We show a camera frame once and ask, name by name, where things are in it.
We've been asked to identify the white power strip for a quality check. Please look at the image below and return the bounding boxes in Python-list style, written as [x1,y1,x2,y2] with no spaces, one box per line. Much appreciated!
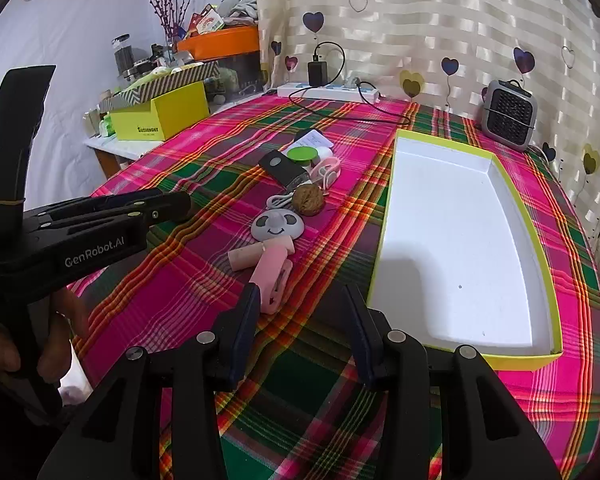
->
[276,81,381,103]

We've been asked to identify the dark glass tank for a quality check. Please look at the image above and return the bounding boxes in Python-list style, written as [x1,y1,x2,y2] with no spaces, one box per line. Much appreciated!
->
[215,52,266,96]

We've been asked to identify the person's left hand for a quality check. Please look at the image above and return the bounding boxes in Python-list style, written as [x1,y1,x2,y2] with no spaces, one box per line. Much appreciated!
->
[0,287,88,401]

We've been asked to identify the black charger with cable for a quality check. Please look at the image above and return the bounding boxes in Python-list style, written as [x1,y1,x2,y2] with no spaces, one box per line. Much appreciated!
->
[287,41,413,127]

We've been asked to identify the white card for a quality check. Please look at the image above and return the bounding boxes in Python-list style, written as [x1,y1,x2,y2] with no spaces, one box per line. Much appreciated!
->
[295,128,337,151]

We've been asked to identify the glass jar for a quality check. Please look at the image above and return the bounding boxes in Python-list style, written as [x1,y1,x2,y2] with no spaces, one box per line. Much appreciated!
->
[111,34,137,81]

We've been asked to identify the panda face toy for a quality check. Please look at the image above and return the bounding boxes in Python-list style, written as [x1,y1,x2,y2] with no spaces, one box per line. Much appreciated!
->
[251,209,306,242]

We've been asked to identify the grey cloth pile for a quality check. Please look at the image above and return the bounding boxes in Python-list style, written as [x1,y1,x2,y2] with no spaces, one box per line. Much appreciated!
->
[215,0,258,26]

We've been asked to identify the heart-print striped curtain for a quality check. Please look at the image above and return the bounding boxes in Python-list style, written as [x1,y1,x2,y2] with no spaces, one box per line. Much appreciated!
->
[252,0,600,261]

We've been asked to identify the striped box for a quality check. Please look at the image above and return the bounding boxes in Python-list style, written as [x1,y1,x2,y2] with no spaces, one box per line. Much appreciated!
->
[98,60,221,111]

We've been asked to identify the black rectangular gadget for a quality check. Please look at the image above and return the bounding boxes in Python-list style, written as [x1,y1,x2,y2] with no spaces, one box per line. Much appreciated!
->
[258,150,313,188]

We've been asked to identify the yellow-green shallow box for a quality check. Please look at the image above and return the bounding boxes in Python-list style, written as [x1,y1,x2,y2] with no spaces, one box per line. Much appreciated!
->
[366,129,563,372]

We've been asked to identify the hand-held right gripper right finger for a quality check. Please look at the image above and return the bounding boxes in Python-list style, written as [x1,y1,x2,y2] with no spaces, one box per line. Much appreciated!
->
[342,284,563,480]

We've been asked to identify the colourful packets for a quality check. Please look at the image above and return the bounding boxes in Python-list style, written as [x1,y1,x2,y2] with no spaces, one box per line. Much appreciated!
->
[184,4,226,36]

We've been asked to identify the white side table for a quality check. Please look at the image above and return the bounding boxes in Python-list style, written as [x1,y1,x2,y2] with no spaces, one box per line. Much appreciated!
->
[84,130,156,181]

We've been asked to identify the pink green plaid tablecloth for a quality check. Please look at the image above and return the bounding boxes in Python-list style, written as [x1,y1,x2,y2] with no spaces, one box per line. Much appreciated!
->
[65,97,600,480]

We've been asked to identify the yellow cardboard box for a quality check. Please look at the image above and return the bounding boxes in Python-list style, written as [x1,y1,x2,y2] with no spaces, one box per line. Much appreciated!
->
[107,80,211,142]

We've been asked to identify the orange plastic bin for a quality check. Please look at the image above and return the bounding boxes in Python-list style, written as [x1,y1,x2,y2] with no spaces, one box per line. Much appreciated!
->
[176,25,260,61]

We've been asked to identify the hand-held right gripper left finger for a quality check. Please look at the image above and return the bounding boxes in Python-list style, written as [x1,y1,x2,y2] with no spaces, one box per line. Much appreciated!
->
[37,284,262,480]

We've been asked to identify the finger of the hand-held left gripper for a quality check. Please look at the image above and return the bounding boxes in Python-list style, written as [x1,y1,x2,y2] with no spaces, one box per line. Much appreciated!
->
[30,189,166,216]
[35,191,193,241]

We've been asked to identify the grey space heater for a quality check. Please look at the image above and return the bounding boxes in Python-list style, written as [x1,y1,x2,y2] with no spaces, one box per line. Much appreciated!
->
[480,79,540,152]

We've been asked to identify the pink clip case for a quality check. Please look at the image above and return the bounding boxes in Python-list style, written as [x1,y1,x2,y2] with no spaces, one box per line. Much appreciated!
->
[249,246,294,315]

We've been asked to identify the white cable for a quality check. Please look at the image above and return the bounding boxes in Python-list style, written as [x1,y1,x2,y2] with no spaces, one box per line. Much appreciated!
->
[266,187,297,209]

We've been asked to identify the purple flower branches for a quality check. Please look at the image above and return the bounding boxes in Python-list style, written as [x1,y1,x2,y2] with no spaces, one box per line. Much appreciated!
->
[132,0,201,51]

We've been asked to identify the brown walnut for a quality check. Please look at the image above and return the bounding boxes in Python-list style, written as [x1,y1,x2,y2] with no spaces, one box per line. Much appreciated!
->
[292,185,327,217]

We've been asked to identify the white heater cord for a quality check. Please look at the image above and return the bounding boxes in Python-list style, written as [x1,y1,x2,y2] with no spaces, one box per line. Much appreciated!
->
[527,142,561,166]

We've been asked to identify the green round lid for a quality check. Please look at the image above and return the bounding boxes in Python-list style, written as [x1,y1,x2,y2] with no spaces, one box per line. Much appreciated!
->
[286,145,321,173]

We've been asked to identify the pink cable winder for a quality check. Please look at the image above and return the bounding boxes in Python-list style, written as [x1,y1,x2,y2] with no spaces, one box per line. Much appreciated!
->
[310,156,342,188]

